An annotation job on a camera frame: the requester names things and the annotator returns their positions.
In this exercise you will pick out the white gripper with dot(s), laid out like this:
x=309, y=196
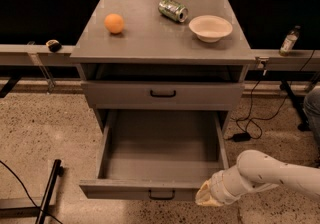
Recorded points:
x=217, y=184

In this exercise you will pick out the grey drawer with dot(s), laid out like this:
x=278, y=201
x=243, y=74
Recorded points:
x=157, y=155
x=162, y=95

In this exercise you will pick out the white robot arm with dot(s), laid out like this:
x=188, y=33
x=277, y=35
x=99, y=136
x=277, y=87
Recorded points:
x=254, y=172

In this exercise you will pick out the grey top drawer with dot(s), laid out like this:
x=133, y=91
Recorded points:
x=162, y=95

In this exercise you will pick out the grey drawer cabinet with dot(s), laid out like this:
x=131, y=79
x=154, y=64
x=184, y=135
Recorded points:
x=154, y=48

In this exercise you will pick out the black tripod leg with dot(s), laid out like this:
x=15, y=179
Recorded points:
x=312, y=80

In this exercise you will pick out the person leg in jeans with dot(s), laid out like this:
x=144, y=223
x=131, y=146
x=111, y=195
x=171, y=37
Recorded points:
x=312, y=110

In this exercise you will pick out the black metal stand leg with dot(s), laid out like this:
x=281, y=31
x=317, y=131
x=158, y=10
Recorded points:
x=28, y=207

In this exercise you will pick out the white bowl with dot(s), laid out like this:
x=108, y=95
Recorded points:
x=209, y=28

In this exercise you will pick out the clear plastic bottle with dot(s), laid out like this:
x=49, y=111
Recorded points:
x=289, y=41

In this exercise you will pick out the green soda can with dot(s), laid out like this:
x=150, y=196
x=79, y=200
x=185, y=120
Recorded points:
x=173, y=10

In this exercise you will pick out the orange fruit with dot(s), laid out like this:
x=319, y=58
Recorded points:
x=114, y=23

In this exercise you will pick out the small black yellow object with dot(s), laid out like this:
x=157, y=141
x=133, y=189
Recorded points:
x=53, y=45

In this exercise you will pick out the black power adapter with cable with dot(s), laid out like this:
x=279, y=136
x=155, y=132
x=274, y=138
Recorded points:
x=244, y=122

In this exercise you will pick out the metal rail clamp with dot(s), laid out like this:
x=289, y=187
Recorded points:
x=261, y=63

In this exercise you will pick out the grey metal rail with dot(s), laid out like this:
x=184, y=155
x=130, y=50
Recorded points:
x=30, y=55

